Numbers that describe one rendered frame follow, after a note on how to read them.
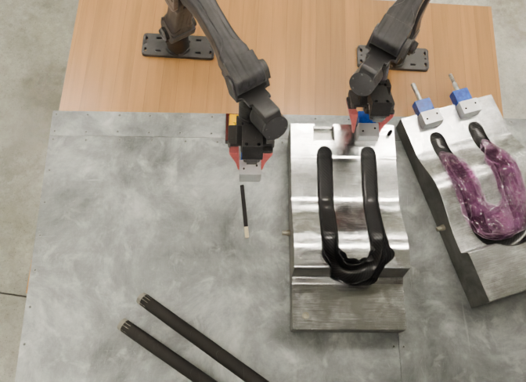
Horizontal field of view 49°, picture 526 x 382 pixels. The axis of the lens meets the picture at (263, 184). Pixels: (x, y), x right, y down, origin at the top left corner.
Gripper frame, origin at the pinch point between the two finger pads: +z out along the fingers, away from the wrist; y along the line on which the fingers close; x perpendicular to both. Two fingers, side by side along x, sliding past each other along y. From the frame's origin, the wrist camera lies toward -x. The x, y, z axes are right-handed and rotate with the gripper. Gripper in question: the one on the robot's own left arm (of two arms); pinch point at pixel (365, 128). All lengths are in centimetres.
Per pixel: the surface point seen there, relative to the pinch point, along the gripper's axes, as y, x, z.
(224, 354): -34, -46, 29
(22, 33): -129, 121, 35
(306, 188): -14.8, -11.8, 9.5
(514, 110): 85, 92, 52
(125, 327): -56, -37, 30
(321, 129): -10.6, 3.1, 2.5
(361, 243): -3.3, -26.9, 12.6
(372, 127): 1.5, -0.6, -0.8
